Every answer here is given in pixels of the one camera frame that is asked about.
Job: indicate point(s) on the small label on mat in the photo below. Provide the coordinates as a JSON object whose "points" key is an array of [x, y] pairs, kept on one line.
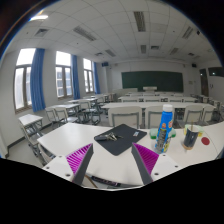
{"points": [[136, 134]]}

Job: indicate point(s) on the blue curtain middle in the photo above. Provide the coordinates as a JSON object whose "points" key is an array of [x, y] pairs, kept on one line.
{"points": [[76, 90]]}

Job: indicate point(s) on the bunch of keys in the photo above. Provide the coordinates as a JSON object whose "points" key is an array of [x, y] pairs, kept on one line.
{"points": [[111, 136]]}

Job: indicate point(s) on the black mouse pad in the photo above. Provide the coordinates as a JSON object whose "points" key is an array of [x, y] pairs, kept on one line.
{"points": [[124, 142]]}

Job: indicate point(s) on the white chair right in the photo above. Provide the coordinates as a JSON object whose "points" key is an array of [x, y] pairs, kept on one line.
{"points": [[192, 114]]}

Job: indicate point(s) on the small white desk left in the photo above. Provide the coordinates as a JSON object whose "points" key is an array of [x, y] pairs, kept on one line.
{"points": [[31, 124]]}

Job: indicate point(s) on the green chalkboard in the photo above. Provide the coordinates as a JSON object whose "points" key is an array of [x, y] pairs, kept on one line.
{"points": [[163, 80]]}

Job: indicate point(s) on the dark cup with stick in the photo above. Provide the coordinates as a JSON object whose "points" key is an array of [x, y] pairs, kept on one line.
{"points": [[191, 132]]}

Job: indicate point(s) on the blue curtain left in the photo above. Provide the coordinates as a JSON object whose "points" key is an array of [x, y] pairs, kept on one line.
{"points": [[36, 81]]}

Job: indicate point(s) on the right window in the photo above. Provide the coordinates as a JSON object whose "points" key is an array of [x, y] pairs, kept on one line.
{"points": [[88, 75]]}

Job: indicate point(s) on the dark pen on table edge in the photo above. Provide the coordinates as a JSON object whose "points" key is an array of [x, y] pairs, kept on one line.
{"points": [[107, 182]]}

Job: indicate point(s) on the window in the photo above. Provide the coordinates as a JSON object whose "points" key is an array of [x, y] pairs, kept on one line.
{"points": [[63, 74], [88, 75], [22, 95]]}

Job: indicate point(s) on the blue curtain right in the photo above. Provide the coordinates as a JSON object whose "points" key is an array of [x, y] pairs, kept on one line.
{"points": [[96, 80]]}

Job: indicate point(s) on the green container behind bottle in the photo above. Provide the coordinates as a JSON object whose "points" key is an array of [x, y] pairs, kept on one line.
{"points": [[153, 133]]}

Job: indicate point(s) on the white desk by windows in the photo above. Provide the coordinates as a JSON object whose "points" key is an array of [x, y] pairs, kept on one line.
{"points": [[66, 113]]}

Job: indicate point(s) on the blue curtain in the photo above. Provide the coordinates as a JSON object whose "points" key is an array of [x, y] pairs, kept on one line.
{"points": [[76, 90], [96, 80], [36, 81]]}

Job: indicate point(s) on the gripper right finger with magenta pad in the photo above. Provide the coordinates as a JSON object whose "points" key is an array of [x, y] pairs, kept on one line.
{"points": [[145, 160]]}

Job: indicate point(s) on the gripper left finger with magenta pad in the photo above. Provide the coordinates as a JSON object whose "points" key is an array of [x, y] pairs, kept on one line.
{"points": [[79, 161]]}

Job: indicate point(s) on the long white desk row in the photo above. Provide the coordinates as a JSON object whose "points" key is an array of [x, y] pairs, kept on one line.
{"points": [[144, 105]]}

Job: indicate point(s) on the red round sticker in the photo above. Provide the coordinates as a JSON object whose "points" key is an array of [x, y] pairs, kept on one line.
{"points": [[205, 141]]}

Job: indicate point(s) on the white chair centre left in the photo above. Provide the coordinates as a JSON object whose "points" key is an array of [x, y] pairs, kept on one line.
{"points": [[128, 115]]}

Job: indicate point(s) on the yellow green cup behind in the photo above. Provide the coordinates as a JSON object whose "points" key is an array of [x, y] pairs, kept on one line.
{"points": [[200, 130]]}

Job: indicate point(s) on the blue plastic bottle white cap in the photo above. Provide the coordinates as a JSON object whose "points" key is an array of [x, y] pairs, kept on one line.
{"points": [[163, 136]]}

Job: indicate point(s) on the white chair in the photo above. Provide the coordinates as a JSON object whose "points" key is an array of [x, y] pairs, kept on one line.
{"points": [[128, 115], [192, 114], [153, 116]]}

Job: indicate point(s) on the left window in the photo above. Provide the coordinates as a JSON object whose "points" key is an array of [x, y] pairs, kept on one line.
{"points": [[22, 95]]}

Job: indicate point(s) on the middle window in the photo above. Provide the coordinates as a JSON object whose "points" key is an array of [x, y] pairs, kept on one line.
{"points": [[63, 74]]}

